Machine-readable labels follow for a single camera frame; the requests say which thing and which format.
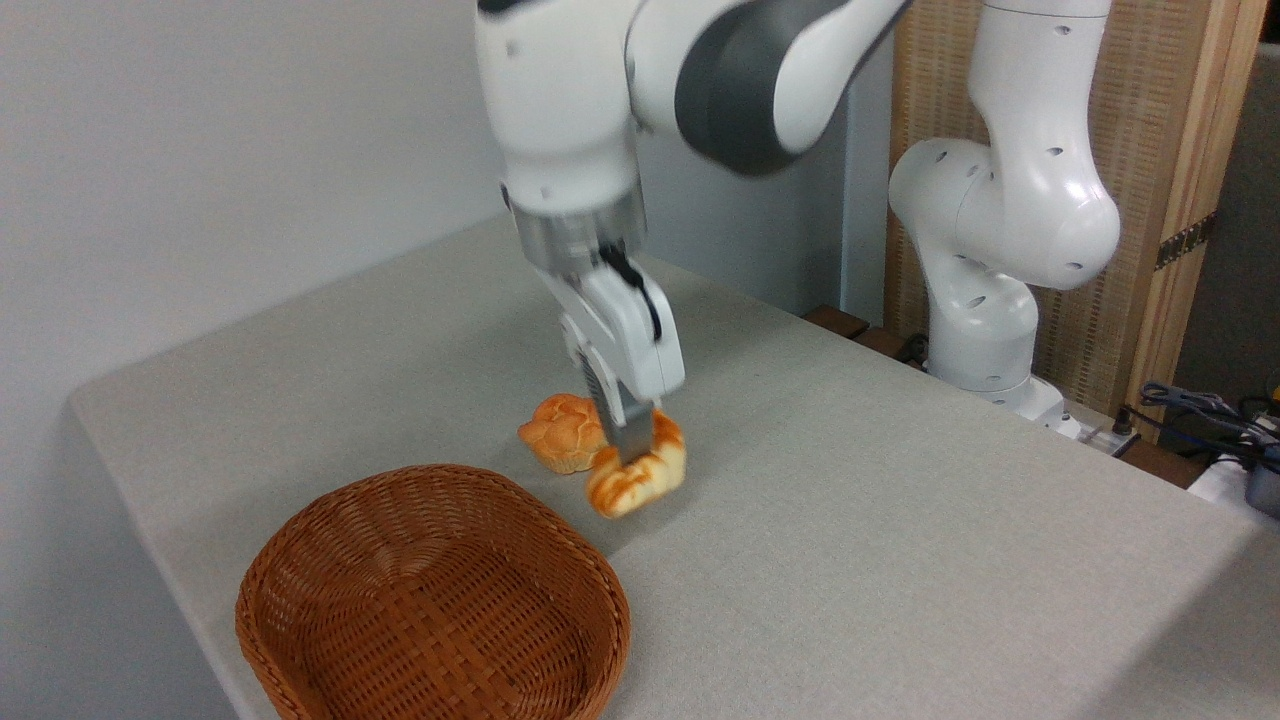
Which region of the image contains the dark grey partition panel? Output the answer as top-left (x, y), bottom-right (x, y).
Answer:
top-left (1172, 42), bottom-right (1280, 403)

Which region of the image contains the bundle of dark cables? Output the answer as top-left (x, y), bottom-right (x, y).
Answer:
top-left (1118, 380), bottom-right (1280, 471)

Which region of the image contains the long braided bread loaf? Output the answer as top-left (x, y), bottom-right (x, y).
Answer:
top-left (585, 407), bottom-right (689, 520)

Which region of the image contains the round knotted bread roll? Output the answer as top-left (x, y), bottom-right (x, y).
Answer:
top-left (517, 393), bottom-right (610, 475)

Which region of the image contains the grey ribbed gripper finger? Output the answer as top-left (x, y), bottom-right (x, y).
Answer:
top-left (560, 316), bottom-right (657, 468)

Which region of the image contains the brown woven wicker basket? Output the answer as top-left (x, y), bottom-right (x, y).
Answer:
top-left (235, 463), bottom-right (632, 720)

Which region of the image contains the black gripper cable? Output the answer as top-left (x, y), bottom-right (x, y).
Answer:
top-left (598, 245), bottom-right (665, 343)

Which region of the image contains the brown wooden plank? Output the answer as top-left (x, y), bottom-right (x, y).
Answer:
top-left (804, 306), bottom-right (929, 369)

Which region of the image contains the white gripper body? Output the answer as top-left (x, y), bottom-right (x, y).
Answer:
top-left (540, 262), bottom-right (687, 413)

